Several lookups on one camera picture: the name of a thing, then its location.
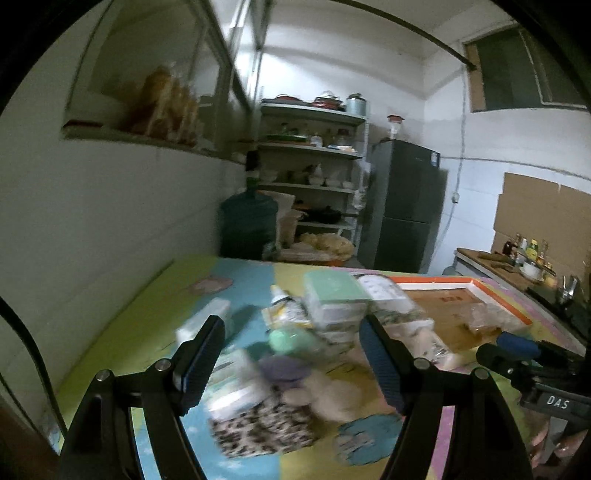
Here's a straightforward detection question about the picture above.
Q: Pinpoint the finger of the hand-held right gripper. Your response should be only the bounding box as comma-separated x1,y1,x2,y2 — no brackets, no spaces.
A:
475,344,537,377
497,331,543,360

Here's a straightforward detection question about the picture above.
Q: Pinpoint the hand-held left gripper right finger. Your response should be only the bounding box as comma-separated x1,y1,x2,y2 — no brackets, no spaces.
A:
359,315,529,480

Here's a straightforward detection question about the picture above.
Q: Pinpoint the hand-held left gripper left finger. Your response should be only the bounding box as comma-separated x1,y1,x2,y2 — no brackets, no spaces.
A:
55,315,227,480

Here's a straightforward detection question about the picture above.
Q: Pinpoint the plush toy with purple dress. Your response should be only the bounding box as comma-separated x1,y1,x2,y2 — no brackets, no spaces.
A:
259,357,370,423

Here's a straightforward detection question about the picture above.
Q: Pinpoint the person's right hand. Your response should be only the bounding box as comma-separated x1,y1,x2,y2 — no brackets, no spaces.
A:
529,411,561,467

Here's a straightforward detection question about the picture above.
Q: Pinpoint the small plastic bag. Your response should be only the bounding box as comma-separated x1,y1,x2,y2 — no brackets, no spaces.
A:
464,307,505,336

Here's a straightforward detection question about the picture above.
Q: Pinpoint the white tissue pack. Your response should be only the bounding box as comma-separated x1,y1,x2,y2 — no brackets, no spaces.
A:
175,299,232,343

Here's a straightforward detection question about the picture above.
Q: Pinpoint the clear plastic container stack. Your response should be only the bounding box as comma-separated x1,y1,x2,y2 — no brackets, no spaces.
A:
307,300,371,344

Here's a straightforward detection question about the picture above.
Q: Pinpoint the orange framed board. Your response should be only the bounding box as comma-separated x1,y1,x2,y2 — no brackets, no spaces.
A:
392,275,542,344

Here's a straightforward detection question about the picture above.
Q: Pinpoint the white plastic packet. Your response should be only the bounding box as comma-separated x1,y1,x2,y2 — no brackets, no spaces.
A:
359,274,413,306

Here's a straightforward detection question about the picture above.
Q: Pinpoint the metal faucet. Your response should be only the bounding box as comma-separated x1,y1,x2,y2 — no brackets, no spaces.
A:
556,274,583,306

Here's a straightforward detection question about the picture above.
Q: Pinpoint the cartoon printed blanket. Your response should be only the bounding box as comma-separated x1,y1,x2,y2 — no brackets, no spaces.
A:
41,256,591,480

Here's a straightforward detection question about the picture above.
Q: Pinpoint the kitchen counter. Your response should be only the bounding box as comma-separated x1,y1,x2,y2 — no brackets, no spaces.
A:
455,247,591,335

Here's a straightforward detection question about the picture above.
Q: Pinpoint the white and mint box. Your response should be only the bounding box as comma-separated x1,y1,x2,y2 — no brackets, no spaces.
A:
304,271,371,306

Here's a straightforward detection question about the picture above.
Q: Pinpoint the green puff in plastic bag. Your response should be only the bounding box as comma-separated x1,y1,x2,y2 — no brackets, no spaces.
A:
269,325,325,357

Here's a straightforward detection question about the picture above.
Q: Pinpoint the leopard print cloth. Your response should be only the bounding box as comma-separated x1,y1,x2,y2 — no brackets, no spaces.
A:
208,399,320,459

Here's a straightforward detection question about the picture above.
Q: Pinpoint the group of seasoning bottles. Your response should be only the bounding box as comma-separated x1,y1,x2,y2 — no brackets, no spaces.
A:
503,234,556,278

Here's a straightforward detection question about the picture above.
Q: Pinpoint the yellow snack packet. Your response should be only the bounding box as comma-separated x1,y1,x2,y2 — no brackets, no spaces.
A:
262,285,315,329

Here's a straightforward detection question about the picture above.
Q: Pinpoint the basket of yellow food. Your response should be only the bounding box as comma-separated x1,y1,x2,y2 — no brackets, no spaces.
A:
281,232,356,265

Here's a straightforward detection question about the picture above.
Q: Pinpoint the cardboard sheet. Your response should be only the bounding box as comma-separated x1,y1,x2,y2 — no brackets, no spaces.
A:
491,172,591,278

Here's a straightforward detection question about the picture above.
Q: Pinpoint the blue water jug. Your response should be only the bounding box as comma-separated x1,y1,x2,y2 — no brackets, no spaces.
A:
219,188,280,260

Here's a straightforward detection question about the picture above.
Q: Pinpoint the dark grey fridge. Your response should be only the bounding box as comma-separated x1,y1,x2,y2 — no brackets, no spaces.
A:
358,139,450,275

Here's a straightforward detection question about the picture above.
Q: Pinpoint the white shelf rack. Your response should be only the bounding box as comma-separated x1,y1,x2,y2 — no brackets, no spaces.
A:
256,99,371,260

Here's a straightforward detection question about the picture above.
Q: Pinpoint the black water pump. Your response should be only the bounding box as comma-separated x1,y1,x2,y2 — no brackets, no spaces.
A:
245,150,262,190

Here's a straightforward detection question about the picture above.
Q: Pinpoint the bag of orange food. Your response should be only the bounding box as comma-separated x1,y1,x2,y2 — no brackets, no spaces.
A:
130,65,200,145

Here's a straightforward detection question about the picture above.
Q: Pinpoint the black ceiling rod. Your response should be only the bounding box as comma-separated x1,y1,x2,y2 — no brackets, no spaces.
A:
342,0,479,71

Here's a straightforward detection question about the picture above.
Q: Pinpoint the wall window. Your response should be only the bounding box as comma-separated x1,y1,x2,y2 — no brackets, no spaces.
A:
464,25,590,114

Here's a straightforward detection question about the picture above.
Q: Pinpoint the glass wall cabinet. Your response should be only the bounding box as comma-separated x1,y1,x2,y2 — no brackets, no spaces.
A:
62,0,254,158

